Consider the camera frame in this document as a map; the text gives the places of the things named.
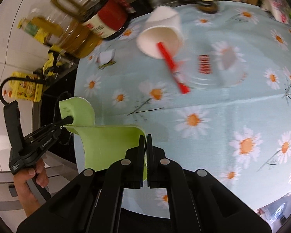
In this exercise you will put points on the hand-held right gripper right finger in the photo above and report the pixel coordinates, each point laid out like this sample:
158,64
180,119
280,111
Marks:
157,155

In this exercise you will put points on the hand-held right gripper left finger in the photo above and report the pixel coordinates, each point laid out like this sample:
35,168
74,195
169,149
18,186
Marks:
135,155

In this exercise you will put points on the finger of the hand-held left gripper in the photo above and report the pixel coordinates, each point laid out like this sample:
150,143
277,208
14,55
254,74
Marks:
55,125

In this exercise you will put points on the green plastic container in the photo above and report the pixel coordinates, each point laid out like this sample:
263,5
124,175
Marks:
106,145

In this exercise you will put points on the person's left hand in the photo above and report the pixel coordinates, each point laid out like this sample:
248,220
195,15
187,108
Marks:
26,187

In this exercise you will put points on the yellow dish soap bottle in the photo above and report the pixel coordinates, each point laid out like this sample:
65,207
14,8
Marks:
26,89

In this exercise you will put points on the daisy print tablecloth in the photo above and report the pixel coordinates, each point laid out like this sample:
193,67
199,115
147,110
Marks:
208,138

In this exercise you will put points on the black sink faucet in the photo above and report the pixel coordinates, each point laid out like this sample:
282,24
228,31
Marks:
1,91

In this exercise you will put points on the yellow cloth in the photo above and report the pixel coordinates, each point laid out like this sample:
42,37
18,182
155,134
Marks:
48,63

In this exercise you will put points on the large cooking oil jug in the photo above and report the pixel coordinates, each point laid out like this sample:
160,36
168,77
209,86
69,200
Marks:
80,38

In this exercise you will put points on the red plastic straw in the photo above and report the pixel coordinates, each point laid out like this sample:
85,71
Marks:
172,65

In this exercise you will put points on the green label sauce bottle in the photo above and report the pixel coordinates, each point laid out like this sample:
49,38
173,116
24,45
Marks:
34,30

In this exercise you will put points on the clear plastic cup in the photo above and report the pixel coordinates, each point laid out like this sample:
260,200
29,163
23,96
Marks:
223,60

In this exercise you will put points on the dark soy sauce jar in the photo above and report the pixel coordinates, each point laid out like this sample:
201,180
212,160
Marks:
106,19

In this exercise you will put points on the white paper cup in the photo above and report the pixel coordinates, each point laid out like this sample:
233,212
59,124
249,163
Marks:
160,26

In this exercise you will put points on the white and blue packet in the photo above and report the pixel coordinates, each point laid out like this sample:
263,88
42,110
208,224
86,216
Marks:
275,0

